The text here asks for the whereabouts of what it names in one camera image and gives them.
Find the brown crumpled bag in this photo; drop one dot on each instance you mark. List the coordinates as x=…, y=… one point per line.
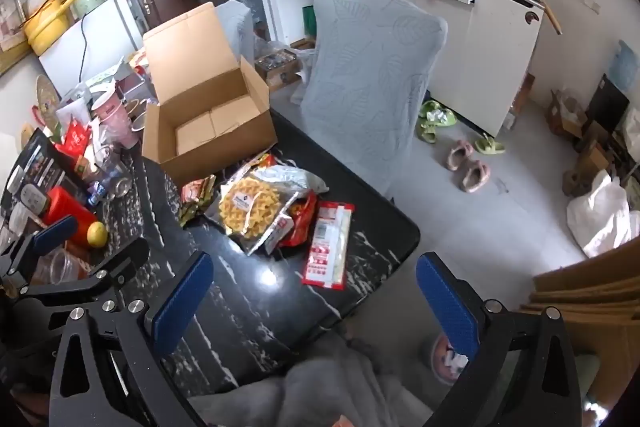
x=576, y=183

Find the white fridge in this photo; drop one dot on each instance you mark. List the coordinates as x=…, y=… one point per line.
x=100, y=42

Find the long red white packet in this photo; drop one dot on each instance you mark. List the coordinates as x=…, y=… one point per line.
x=325, y=247

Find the red paper packet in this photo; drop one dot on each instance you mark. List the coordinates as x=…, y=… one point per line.
x=77, y=138

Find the yellow pot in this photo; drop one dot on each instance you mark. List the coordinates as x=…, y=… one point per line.
x=45, y=24

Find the pink printed slipper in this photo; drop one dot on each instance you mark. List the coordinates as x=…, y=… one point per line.
x=442, y=363

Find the black printed box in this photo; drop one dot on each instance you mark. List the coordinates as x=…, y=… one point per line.
x=35, y=172

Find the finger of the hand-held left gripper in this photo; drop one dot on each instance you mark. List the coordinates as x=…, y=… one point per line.
x=115, y=262
x=55, y=233

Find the white counter cabinet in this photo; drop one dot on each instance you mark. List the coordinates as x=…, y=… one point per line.
x=475, y=47

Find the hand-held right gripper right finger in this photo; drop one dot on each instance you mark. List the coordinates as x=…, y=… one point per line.
x=447, y=302

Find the stack of cardboard sheets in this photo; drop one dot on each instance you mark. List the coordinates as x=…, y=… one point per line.
x=585, y=292

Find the green multi-pack snack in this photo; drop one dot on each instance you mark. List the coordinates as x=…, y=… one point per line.
x=198, y=188

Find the green bag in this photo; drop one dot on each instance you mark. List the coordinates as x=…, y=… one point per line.
x=310, y=21

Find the round woven mat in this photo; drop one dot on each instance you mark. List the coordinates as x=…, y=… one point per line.
x=47, y=99

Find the pink shoe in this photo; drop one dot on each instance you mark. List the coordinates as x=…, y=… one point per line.
x=460, y=155
x=475, y=177

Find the white plastic bag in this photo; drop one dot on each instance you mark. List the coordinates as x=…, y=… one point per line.
x=600, y=217

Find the green slipper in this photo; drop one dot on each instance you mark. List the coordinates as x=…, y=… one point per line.
x=490, y=145
x=435, y=112
x=426, y=135

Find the brown cardboard carton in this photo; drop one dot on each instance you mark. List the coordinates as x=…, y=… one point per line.
x=565, y=113

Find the clear plastic bottle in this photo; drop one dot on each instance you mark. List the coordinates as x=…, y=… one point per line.
x=107, y=183

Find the pink cup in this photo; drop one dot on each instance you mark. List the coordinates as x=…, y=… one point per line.
x=115, y=117

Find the cardboard box of jars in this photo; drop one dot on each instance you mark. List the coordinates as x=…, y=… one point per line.
x=277, y=66

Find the clear waffle snack packet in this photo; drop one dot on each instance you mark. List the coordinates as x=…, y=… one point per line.
x=250, y=204

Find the grey fleece clothing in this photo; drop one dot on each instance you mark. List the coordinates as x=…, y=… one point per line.
x=325, y=387

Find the grey leaf-pattern covered chair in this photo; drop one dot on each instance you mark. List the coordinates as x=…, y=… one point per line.
x=370, y=82

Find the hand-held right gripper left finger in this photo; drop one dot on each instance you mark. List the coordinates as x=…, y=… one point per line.
x=182, y=302

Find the red plastic box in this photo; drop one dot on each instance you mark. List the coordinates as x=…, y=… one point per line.
x=67, y=209

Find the yellow lemon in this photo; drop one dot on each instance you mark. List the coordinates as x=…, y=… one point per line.
x=97, y=234

